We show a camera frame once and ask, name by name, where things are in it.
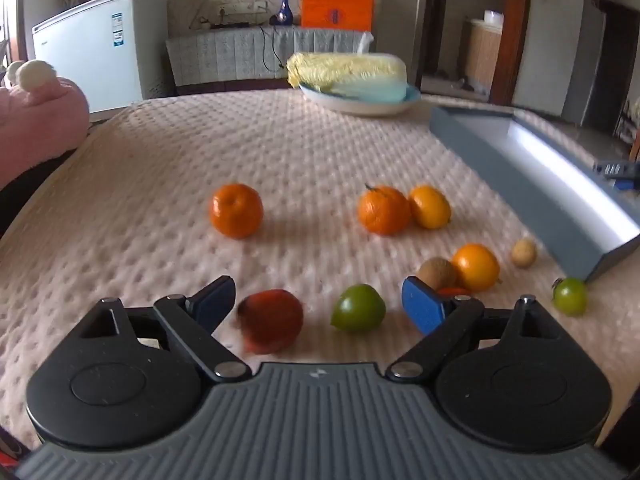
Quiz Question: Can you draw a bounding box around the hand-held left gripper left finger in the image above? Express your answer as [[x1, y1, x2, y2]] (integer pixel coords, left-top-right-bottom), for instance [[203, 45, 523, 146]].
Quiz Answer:
[[75, 276, 253, 386]]

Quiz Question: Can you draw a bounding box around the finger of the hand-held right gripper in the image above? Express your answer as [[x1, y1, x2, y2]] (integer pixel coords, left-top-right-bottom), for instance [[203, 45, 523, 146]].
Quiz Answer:
[[593, 161, 640, 192]]

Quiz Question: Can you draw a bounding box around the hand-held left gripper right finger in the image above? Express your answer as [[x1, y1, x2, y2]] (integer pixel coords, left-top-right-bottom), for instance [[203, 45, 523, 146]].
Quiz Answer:
[[385, 276, 568, 386]]

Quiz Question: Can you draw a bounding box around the brown kiwi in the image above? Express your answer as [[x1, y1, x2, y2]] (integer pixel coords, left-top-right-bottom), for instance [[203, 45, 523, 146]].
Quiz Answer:
[[416, 257, 458, 291]]

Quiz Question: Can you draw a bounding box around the red apple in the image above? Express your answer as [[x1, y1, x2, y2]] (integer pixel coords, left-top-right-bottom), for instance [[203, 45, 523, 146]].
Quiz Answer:
[[236, 289, 305, 353]]

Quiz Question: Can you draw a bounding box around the smooth yellow-orange orange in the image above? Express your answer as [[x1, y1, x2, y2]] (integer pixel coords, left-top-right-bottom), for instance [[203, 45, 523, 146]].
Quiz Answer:
[[409, 185, 452, 230], [451, 243, 501, 293]]

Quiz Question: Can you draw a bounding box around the orange mandarin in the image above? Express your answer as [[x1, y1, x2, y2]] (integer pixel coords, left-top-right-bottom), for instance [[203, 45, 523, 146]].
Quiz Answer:
[[357, 184, 412, 236], [209, 183, 264, 239]]

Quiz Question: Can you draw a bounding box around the grey cardboard box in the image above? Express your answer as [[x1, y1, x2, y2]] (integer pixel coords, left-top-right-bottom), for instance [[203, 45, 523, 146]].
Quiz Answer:
[[429, 105, 640, 285]]

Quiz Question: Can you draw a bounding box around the pale longan fruit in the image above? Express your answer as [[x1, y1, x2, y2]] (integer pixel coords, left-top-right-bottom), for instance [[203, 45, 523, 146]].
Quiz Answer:
[[511, 238, 538, 268]]

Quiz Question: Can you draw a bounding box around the green tomato with calyx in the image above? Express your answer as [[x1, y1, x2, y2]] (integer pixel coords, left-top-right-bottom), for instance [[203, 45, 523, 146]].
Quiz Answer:
[[552, 277, 589, 318]]

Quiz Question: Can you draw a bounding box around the brown wooden door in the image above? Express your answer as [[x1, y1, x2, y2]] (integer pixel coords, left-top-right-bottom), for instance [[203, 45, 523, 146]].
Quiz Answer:
[[492, 0, 534, 107]]

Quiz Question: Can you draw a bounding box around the wooden kitchen cabinet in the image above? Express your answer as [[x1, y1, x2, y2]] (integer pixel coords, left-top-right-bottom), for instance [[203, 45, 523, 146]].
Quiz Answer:
[[462, 17, 503, 92]]

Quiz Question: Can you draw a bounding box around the light blue plate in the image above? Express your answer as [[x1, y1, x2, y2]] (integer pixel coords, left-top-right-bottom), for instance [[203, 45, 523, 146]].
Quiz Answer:
[[298, 82, 422, 117]]

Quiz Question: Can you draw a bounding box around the brown television cabinet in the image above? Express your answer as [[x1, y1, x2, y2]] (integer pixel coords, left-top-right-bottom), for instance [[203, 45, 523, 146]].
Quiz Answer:
[[175, 77, 291, 94]]

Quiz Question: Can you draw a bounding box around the dark wooden door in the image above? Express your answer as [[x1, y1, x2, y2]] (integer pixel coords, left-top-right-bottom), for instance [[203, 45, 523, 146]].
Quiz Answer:
[[415, 0, 451, 77]]

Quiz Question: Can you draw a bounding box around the white lace cabinet cloth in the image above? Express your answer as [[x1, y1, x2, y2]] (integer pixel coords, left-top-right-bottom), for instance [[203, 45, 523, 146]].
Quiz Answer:
[[165, 26, 373, 93]]

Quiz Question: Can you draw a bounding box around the napa cabbage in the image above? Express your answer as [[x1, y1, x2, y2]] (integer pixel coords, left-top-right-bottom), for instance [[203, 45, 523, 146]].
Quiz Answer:
[[286, 51, 407, 101]]

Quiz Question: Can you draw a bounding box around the pink plush pillow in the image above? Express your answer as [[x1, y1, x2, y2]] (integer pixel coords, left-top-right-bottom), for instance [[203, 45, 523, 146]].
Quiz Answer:
[[0, 60, 92, 192]]

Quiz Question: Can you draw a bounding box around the white chest freezer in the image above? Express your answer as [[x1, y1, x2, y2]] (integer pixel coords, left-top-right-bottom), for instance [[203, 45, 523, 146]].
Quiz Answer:
[[32, 0, 168, 115]]

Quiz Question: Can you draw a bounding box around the black cable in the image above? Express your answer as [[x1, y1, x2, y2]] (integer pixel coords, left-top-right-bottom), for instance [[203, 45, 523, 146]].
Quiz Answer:
[[261, 26, 290, 72]]

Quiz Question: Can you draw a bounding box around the white wall socket strip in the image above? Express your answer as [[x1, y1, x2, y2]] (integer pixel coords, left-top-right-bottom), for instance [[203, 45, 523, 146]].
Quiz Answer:
[[218, 1, 268, 16]]

